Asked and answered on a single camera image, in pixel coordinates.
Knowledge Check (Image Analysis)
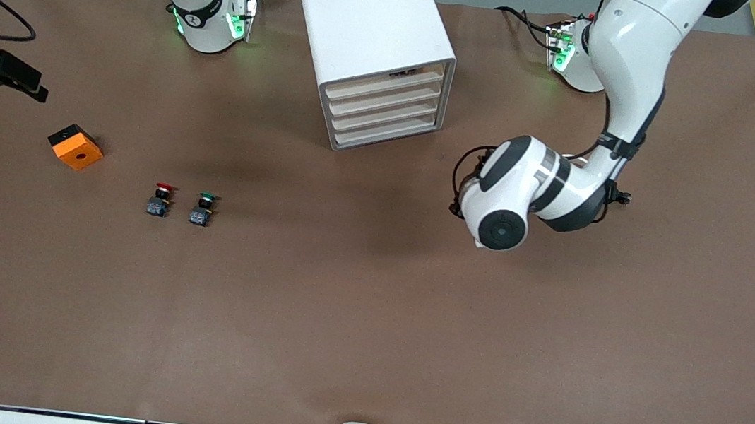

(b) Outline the red push button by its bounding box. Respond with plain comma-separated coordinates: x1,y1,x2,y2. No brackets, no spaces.
145,180,177,220

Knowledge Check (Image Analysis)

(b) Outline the green push button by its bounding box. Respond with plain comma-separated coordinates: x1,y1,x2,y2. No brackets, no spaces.
188,191,220,228

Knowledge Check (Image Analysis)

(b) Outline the white drawer cabinet shell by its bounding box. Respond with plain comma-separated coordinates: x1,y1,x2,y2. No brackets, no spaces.
275,0,464,163

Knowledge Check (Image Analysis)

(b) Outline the orange box with hole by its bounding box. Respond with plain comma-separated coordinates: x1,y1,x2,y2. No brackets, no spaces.
44,121,107,174

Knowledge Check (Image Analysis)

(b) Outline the brown paper table cover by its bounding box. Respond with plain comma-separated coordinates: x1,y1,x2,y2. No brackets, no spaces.
0,0,755,424

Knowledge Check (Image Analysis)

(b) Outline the black base cable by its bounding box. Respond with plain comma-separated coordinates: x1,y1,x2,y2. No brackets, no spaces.
493,4,563,52

